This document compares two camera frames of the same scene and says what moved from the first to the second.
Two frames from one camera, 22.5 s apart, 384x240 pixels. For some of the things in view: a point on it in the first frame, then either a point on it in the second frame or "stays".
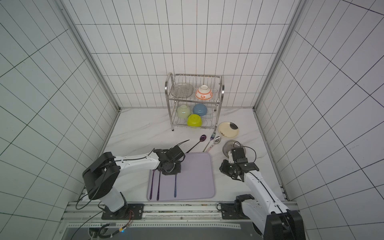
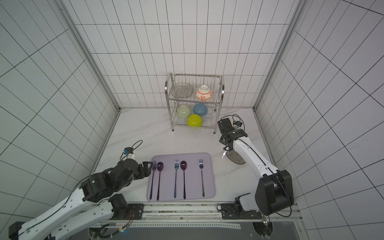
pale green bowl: x=183 y=111 stays
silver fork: x=212 y=137 → x=201 y=163
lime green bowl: x=194 y=120 stays
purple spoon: x=158 y=190 stays
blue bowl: x=200 y=109 stays
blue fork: x=175 y=187 stays
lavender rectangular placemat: x=196 y=180 stays
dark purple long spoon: x=202 y=138 → x=183 y=165
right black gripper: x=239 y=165 → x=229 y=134
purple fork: x=151 y=188 stays
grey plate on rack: x=182 y=90 stays
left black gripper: x=177 y=171 → x=146 y=170
